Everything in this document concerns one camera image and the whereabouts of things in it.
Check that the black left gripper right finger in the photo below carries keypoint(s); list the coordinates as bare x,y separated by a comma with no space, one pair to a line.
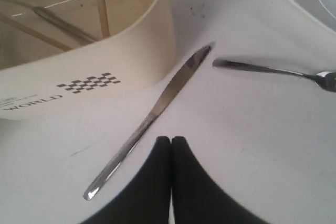
196,198

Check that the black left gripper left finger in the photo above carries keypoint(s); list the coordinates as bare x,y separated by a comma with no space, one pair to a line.
146,198

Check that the stainless steel table knife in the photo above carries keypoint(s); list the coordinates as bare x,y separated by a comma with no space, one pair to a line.
176,84

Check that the cream bin with triangle mark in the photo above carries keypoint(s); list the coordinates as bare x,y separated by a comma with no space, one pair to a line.
38,78

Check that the stainless steel fork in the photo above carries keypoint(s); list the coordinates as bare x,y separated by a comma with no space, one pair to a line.
325,80

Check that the wooden chopstick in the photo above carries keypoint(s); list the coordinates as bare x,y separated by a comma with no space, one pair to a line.
34,33
103,17

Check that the stainless steel spoon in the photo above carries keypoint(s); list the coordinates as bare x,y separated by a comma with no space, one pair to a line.
71,30

